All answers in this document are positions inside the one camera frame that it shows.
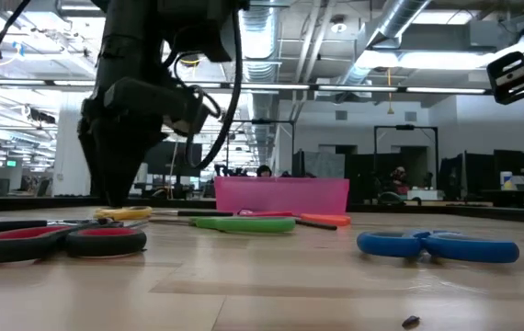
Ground slanted silver ventilation duct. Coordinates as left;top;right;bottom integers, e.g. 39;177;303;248
339;0;431;86

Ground black computer monitor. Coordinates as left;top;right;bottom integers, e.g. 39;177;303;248
144;140;204;178

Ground yellow scissors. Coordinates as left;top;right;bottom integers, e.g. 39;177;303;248
93;205;154;222

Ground pink translucent plastic bin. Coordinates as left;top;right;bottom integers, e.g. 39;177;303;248
213;177;351;217

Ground ribbed silver ventilation duct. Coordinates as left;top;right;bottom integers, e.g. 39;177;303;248
238;0;282;174

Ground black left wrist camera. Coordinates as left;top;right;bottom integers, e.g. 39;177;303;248
172;0;250;63

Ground green scissors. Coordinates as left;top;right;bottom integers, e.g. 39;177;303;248
149;215;297;234

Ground orange scissors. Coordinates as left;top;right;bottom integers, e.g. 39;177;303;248
301;212;352;227

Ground black background monitor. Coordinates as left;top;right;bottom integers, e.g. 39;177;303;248
494;149;524;178

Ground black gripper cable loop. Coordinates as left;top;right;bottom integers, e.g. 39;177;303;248
169;8;245;172

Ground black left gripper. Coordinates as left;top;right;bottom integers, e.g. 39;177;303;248
79;76;211;208

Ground blue scissors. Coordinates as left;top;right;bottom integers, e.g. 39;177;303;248
356;229;520;265

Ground thick black paintbrush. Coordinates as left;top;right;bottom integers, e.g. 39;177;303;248
151;209;236;218

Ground white building pillar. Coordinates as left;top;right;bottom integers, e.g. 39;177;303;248
52;90;93;198

